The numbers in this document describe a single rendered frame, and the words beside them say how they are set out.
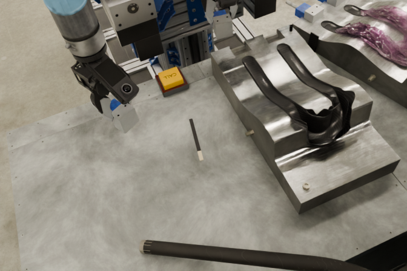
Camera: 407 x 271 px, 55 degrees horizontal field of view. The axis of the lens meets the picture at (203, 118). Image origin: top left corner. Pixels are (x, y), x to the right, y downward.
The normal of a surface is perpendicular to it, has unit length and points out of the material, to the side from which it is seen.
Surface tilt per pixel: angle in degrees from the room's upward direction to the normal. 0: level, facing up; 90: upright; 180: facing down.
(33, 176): 0
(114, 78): 31
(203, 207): 0
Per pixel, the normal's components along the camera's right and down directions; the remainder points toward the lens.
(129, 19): 0.40, 0.70
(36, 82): -0.10, -0.60
